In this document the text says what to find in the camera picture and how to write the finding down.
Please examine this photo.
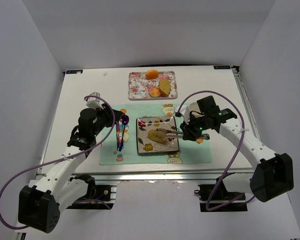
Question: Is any herb bread slice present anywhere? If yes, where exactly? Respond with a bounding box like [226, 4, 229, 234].
[158, 79, 171, 96]
[147, 129, 168, 144]

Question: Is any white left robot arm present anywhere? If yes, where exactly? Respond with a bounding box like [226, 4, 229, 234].
[18, 104, 123, 233]

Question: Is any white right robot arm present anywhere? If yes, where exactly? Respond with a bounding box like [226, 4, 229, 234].
[175, 95, 294, 203]

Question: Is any light green mug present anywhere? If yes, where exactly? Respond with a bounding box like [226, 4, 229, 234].
[188, 102, 202, 118]

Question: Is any iridescent table knife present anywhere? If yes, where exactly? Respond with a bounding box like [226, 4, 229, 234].
[115, 121, 121, 152]

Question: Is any purple spoon upper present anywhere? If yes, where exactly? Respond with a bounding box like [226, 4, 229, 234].
[119, 114, 130, 151]

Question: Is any purple spoon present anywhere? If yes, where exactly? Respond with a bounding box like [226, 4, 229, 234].
[119, 114, 130, 151]
[119, 119, 130, 151]

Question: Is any purple spoon lower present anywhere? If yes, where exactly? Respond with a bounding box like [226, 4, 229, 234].
[119, 119, 130, 151]

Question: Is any square floral ceramic plate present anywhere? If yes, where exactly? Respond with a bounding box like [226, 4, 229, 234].
[136, 116, 180, 155]

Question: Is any left corner table label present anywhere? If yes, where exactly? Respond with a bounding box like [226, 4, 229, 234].
[65, 69, 83, 75]

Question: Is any corner table label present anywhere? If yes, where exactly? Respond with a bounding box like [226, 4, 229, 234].
[65, 69, 83, 75]
[213, 65, 231, 70]

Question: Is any small round bun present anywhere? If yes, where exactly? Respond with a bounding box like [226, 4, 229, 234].
[149, 87, 161, 98]

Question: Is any floral rectangular tray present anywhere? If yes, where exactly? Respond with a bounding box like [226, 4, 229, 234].
[128, 71, 178, 101]

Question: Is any orange round bun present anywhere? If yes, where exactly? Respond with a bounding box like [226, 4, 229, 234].
[145, 69, 159, 80]

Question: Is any right corner table label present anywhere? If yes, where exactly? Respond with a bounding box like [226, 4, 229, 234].
[213, 65, 231, 70]

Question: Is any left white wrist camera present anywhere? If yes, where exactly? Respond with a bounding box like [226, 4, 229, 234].
[84, 92, 103, 110]

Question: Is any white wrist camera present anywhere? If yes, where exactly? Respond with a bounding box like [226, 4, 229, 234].
[175, 105, 190, 125]
[84, 92, 103, 110]

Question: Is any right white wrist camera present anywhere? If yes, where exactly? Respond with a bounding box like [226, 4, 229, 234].
[175, 105, 190, 125]

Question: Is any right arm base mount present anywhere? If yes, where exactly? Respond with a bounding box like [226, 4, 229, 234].
[194, 184, 248, 213]

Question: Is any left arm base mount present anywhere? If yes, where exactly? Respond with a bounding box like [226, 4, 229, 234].
[67, 174, 117, 210]

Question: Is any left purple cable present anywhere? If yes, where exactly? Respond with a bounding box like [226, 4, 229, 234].
[0, 95, 116, 230]

